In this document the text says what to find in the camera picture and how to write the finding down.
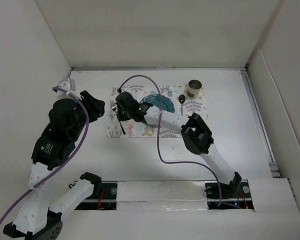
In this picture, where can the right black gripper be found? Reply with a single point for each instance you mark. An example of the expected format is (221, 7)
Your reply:
(120, 117)

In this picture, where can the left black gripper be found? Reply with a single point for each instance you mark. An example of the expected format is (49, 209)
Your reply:
(96, 106)

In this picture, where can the black fork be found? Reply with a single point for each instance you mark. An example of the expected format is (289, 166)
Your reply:
(114, 109)

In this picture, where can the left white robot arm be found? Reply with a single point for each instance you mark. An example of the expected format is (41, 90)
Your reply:
(39, 218)

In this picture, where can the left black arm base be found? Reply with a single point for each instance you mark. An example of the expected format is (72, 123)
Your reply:
(106, 200)

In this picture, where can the patterned white cloth napkin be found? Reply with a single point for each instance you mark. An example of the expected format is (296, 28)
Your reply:
(135, 129)

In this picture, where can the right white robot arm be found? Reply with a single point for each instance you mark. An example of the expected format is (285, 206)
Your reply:
(196, 135)

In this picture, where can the teal scalloped plate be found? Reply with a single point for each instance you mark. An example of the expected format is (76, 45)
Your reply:
(158, 101)

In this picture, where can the black spoon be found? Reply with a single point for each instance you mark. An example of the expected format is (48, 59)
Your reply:
(182, 99)

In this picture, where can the brown paper cup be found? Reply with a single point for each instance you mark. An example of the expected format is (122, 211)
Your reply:
(193, 88)

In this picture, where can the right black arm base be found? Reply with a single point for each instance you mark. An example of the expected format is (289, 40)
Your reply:
(240, 199)

